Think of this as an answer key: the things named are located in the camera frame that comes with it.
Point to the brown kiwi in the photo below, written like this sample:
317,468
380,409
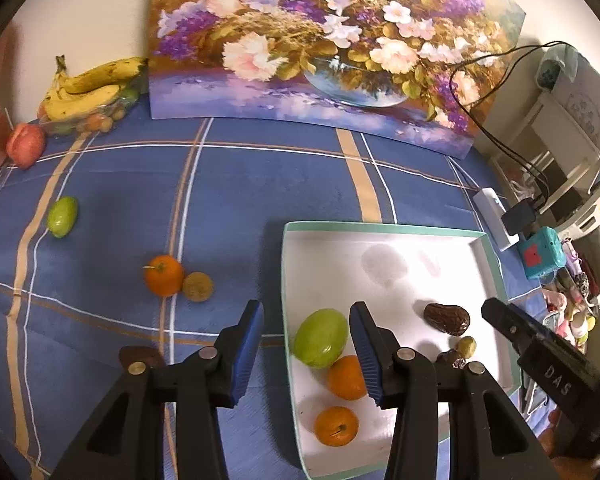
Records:
198,286
466,346

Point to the black power adapter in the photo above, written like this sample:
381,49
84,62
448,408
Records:
520,217

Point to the person's right hand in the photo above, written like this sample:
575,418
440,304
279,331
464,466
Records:
555,440

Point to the green apple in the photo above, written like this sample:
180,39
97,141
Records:
321,337

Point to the red apple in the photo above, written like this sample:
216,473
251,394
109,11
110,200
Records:
26,146

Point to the white power strip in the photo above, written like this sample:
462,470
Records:
490,210

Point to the flower painting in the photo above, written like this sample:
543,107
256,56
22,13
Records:
330,35

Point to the dark brown avocado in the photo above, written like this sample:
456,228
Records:
450,358
141,356
447,318

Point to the teal device with red patch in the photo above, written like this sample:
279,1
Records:
542,252

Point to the long yellow banana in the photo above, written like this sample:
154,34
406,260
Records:
105,74

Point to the pile of small toys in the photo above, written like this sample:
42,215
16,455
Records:
575,300

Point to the blue plaid tablecloth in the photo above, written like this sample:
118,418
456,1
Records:
230,185

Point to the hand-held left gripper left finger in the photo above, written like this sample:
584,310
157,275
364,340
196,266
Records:
245,355

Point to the clear plastic fruit container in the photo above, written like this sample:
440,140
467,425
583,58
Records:
100,120

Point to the white tray with teal rim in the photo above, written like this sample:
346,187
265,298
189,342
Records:
420,280

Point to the small green guava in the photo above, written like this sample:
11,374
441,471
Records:
62,216

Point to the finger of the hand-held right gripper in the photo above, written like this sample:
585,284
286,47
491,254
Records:
510,322

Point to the banana bunch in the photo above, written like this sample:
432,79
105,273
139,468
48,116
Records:
77,102

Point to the orange with green stem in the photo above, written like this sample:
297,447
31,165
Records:
164,275

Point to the small orange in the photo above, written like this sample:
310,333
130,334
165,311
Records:
336,425

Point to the white rack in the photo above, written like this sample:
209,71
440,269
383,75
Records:
570,150

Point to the large orange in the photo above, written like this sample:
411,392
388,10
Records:
347,377

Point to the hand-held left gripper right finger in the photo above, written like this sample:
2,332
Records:
365,355

